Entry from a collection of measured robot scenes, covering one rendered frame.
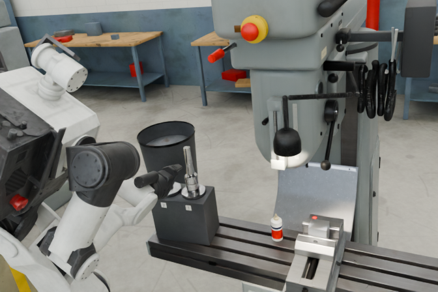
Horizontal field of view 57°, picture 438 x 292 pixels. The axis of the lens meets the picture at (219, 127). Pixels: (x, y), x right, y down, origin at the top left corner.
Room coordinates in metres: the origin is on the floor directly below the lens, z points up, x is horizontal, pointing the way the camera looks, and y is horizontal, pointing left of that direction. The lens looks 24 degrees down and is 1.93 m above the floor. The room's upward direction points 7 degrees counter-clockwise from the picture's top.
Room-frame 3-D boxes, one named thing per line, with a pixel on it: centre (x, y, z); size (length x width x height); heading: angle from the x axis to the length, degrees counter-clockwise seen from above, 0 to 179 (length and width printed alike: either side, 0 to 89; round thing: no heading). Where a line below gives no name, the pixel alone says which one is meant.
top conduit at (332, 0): (1.08, -0.36, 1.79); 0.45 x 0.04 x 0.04; 152
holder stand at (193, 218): (1.30, 0.17, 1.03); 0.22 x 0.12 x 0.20; 68
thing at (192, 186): (1.28, 0.12, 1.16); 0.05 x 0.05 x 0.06
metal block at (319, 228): (1.07, -0.29, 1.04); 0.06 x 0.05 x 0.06; 63
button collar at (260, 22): (0.91, -0.11, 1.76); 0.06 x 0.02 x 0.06; 62
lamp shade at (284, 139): (0.93, -0.17, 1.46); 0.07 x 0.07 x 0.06
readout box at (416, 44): (1.22, -0.65, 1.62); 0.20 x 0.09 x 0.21; 152
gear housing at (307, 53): (1.15, -0.23, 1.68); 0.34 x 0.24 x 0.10; 152
